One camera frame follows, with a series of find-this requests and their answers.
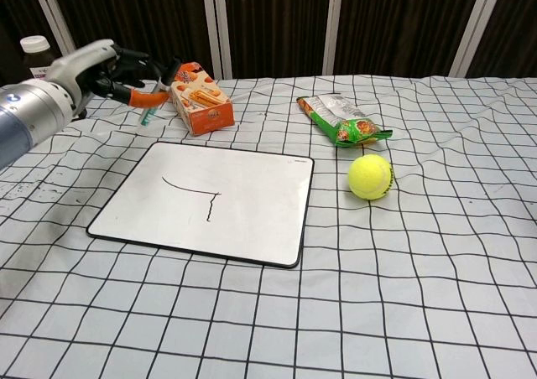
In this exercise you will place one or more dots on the dark bottle white cap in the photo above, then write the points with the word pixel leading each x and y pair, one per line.
pixel 35 52

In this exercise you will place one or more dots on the yellow tennis ball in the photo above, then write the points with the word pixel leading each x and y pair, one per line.
pixel 369 178

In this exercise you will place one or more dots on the black folding screen white frame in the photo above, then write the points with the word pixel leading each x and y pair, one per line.
pixel 272 22

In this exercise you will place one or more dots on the white dry-erase board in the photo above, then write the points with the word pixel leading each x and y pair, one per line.
pixel 251 211

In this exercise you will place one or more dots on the orange biscuit box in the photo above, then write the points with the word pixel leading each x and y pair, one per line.
pixel 205 104

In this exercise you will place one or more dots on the white checked tablecloth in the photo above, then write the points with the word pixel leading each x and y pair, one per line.
pixel 335 303

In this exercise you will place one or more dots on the green snack bag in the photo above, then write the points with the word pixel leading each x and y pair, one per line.
pixel 344 121

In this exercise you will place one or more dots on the green marker pen black cap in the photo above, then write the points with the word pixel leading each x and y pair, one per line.
pixel 152 110

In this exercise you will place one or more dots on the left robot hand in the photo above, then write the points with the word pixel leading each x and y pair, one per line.
pixel 79 66

